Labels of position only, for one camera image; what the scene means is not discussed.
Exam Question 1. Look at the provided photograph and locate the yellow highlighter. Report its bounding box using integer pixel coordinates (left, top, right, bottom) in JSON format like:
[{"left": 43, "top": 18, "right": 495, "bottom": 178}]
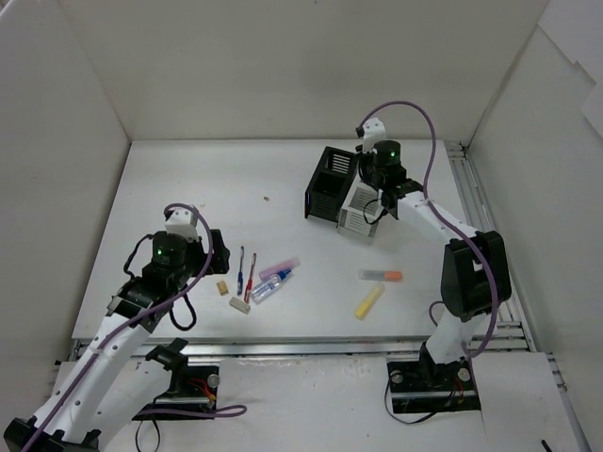
[{"left": 354, "top": 282, "right": 385, "bottom": 320}]

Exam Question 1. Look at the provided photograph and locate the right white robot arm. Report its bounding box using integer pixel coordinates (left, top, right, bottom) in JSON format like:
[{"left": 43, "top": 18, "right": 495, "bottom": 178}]
[{"left": 356, "top": 140, "right": 512, "bottom": 388}]

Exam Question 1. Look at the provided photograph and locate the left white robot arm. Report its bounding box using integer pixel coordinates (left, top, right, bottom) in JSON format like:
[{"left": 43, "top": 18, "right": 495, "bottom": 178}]
[{"left": 4, "top": 229, "right": 230, "bottom": 451}]

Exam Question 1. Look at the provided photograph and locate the small tan eraser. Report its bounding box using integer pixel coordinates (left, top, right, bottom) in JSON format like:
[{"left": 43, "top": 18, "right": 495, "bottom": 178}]
[{"left": 217, "top": 281, "right": 228, "bottom": 296}]

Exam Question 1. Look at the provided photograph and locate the white slotted container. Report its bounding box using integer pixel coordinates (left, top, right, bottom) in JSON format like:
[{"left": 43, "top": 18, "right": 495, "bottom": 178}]
[{"left": 337, "top": 177, "right": 382, "bottom": 243}]

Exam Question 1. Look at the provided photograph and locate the red pen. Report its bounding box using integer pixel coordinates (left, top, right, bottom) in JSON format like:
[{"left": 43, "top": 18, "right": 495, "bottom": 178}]
[{"left": 244, "top": 252, "right": 257, "bottom": 304}]

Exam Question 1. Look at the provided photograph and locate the white eraser block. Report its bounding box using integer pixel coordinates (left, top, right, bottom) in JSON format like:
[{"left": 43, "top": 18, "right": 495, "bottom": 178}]
[{"left": 229, "top": 297, "right": 251, "bottom": 315}]

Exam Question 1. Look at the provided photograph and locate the black slotted container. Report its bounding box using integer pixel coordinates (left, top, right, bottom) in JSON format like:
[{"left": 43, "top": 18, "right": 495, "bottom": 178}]
[{"left": 304, "top": 146, "right": 357, "bottom": 223}]

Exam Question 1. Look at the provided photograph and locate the clear bottle blue cap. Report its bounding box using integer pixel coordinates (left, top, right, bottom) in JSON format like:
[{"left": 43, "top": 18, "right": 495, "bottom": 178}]
[{"left": 250, "top": 268, "right": 291, "bottom": 304}]

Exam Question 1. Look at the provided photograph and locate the orange highlighter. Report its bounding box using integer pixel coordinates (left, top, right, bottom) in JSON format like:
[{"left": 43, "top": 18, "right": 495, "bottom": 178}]
[{"left": 358, "top": 269, "right": 403, "bottom": 283}]

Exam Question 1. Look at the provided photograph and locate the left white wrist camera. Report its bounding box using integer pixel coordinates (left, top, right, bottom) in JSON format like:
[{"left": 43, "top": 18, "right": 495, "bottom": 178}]
[{"left": 164, "top": 207, "right": 199, "bottom": 243}]

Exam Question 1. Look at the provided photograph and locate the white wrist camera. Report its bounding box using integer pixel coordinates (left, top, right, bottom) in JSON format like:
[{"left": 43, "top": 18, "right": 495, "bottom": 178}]
[
  {"left": 164, "top": 207, "right": 199, "bottom": 243},
  {"left": 355, "top": 117, "right": 386, "bottom": 142}
]

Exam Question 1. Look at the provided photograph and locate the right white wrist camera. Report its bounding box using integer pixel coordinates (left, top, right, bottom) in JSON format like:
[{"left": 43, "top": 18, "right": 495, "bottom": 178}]
[{"left": 355, "top": 117, "right": 386, "bottom": 142}]

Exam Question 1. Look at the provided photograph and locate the aluminium right rail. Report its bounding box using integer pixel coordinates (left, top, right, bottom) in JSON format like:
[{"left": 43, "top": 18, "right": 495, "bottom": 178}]
[{"left": 445, "top": 140, "right": 574, "bottom": 401}]

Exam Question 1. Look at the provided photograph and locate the aluminium rail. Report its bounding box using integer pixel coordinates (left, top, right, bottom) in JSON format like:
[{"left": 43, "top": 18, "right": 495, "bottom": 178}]
[
  {"left": 445, "top": 140, "right": 574, "bottom": 401},
  {"left": 67, "top": 324, "right": 530, "bottom": 362}
]

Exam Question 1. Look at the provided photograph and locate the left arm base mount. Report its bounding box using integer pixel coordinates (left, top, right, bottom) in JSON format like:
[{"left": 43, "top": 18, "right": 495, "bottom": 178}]
[{"left": 134, "top": 338, "right": 219, "bottom": 421}]

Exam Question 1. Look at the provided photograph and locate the aluminium front rail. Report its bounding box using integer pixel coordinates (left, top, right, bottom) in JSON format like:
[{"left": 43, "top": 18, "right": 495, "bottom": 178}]
[{"left": 67, "top": 324, "right": 530, "bottom": 362}]

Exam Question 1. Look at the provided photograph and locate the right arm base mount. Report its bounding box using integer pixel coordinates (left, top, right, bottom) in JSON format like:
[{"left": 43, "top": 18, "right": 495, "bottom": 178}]
[{"left": 384, "top": 359, "right": 481, "bottom": 425}]

